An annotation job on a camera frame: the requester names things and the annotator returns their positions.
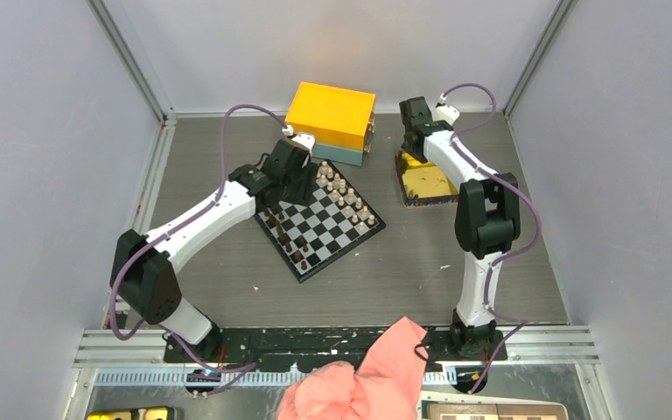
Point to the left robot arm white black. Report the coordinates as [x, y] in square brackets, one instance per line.
[146, 265]

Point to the pink cloth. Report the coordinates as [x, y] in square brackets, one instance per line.
[386, 385]

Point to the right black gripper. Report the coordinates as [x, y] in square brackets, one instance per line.
[415, 155]

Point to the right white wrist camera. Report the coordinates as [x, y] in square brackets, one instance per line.
[445, 113]

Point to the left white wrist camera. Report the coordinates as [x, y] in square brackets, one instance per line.
[302, 140]

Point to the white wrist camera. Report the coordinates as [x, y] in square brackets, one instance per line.
[302, 140]
[445, 113]

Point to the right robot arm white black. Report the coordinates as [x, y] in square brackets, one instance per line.
[487, 219]

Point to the yellow and teal box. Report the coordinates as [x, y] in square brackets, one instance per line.
[341, 120]

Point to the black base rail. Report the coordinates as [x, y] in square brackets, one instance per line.
[277, 350]

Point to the wooden chess board box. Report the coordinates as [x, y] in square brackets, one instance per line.
[487, 411]

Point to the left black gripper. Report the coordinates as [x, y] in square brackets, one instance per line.
[303, 196]

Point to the gold tin at bottom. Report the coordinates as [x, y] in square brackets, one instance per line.
[143, 413]

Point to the gold tin tray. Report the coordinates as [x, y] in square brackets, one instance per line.
[423, 184]

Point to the black white chess board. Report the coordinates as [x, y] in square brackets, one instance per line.
[337, 222]

